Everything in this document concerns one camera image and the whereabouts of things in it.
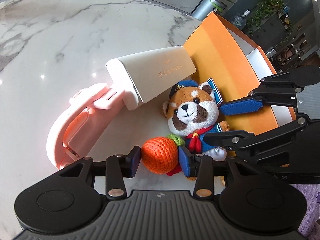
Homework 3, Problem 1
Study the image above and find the orange crochet ball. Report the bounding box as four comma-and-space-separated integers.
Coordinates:
141, 134, 185, 176

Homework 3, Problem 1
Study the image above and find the purple fluffy blanket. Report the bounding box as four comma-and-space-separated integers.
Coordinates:
292, 184, 319, 239

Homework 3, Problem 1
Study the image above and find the pink phone holder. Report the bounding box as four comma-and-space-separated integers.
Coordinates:
46, 83, 125, 170

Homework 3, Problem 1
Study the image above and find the red panda plush toy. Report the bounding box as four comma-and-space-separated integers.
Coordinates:
162, 77, 231, 182

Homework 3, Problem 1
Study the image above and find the orange cardboard box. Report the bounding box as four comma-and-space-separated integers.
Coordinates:
184, 12, 296, 134

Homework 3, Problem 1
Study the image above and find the water jug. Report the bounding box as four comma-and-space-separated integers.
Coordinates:
229, 9, 251, 30

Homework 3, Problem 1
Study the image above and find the hanging ivy plant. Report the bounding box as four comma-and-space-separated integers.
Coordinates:
246, 0, 292, 35

